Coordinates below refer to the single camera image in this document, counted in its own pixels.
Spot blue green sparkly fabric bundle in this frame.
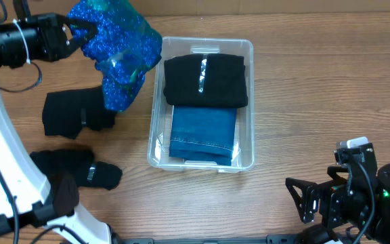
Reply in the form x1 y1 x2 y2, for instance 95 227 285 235
67 0 163 112

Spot clear plastic storage bin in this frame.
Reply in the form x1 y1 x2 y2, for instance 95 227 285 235
147 37 255 173

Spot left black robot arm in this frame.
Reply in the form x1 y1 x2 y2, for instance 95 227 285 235
0 0 120 243

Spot black taped garment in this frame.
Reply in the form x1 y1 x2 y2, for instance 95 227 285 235
42 86 116 140

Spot black ribbed garment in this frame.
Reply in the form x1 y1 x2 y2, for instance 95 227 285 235
163 54 248 108

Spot blue denim jeans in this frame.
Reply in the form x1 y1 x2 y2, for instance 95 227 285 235
169 106 237 166

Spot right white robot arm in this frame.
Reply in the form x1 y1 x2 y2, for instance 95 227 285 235
285 137 390 243

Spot small black garment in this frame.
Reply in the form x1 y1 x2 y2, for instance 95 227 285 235
30 149 123 190

